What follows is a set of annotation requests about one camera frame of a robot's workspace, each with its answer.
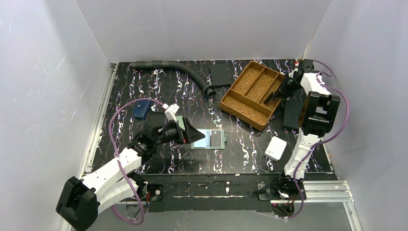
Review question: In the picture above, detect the black corrugated hose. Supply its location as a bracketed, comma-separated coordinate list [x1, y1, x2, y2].
[129, 60, 218, 99]

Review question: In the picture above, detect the mint green snap card holder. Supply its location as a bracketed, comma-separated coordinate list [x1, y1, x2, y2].
[191, 129, 227, 150]

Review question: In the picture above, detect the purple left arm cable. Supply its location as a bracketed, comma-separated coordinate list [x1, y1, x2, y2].
[108, 98, 171, 226]

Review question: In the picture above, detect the blue leather card holder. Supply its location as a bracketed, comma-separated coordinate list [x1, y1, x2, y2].
[132, 100, 152, 120]

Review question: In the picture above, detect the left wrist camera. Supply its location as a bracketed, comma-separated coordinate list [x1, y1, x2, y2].
[162, 103, 179, 121]

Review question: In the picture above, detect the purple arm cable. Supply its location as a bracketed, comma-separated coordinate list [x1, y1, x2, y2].
[287, 59, 350, 219]
[108, 98, 171, 226]

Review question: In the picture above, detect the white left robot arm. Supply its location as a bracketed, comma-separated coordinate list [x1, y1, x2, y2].
[55, 116, 205, 231]

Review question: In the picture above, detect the flat black pad right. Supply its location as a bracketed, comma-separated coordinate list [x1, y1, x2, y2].
[282, 98, 304, 131]

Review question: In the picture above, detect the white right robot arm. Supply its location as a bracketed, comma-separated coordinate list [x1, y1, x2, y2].
[263, 59, 341, 194]

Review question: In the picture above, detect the woven wicker divided tray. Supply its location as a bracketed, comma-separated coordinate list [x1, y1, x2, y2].
[219, 61, 284, 131]

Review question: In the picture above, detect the aluminium frame rail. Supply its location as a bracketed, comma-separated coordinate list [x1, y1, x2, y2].
[59, 62, 364, 231]

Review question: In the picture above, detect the flat black square pad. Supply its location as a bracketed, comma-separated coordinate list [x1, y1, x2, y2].
[209, 64, 232, 88]

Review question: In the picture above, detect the white rectangular box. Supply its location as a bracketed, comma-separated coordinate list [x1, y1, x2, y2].
[264, 136, 287, 161]

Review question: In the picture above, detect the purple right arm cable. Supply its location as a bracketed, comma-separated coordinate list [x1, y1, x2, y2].
[287, 59, 350, 219]

